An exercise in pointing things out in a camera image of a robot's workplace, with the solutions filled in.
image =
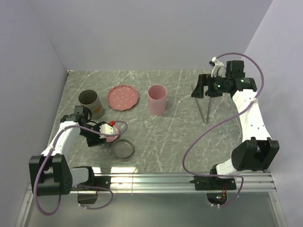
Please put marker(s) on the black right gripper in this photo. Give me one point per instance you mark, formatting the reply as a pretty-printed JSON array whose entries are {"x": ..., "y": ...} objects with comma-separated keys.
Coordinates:
[{"x": 204, "y": 80}]

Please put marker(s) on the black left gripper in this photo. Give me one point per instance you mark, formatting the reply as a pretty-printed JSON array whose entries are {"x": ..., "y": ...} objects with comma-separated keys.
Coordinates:
[{"x": 96, "y": 141}]

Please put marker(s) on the silver metal tongs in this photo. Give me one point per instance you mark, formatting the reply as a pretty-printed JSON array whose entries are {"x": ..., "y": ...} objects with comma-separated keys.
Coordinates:
[{"x": 203, "y": 108}]

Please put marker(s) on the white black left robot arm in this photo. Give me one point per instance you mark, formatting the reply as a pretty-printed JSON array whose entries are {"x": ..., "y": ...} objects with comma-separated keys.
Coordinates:
[{"x": 50, "y": 173}]

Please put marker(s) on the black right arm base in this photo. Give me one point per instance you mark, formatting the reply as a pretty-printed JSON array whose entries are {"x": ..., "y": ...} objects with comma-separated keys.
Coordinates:
[{"x": 216, "y": 188}]

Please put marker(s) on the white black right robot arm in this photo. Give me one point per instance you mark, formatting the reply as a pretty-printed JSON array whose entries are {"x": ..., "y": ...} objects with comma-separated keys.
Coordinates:
[{"x": 258, "y": 149}]

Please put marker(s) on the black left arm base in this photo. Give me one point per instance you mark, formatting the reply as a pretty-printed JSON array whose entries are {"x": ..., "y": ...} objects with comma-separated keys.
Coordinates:
[{"x": 88, "y": 193}]

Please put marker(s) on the grey round lid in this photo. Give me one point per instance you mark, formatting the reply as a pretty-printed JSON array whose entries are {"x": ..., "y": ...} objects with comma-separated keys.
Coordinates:
[{"x": 122, "y": 148}]

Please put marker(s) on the grey cylindrical container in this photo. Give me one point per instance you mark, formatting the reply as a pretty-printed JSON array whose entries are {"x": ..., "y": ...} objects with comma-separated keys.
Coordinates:
[{"x": 91, "y": 100}]

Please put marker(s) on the pink cylindrical container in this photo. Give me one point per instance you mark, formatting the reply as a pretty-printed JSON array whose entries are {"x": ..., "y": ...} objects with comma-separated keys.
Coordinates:
[{"x": 157, "y": 97}]

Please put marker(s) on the pink dotted plate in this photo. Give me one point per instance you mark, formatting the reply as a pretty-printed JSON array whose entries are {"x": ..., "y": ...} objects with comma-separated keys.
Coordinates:
[{"x": 122, "y": 97}]

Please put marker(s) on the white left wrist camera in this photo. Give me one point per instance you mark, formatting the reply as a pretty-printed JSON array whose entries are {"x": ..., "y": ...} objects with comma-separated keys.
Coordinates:
[{"x": 107, "y": 130}]

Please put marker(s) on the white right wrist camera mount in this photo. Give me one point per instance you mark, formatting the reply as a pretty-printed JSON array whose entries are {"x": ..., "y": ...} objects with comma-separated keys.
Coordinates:
[{"x": 218, "y": 67}]

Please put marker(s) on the aluminium rail frame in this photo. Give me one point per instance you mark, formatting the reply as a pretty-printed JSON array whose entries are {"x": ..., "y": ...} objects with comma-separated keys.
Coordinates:
[{"x": 151, "y": 189}]

